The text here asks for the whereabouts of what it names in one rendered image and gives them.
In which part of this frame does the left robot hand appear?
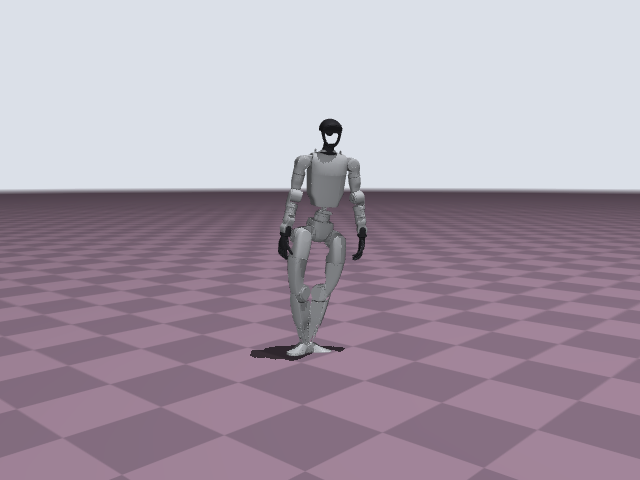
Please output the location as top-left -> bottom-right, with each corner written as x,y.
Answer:
352,227 -> 367,260

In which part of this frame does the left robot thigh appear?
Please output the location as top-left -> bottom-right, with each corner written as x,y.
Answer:
311,230 -> 346,302

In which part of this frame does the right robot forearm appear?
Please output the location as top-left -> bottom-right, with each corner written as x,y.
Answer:
280,189 -> 298,233

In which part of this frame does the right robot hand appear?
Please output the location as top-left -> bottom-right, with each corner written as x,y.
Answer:
278,226 -> 293,260

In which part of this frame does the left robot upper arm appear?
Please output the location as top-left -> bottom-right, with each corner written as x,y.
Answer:
346,157 -> 365,204

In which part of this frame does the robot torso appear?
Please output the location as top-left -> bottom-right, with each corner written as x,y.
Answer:
306,149 -> 348,242

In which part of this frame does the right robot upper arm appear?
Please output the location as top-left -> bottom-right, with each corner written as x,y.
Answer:
290,155 -> 312,202

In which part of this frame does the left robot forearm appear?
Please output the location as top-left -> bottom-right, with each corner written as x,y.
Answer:
353,193 -> 368,234

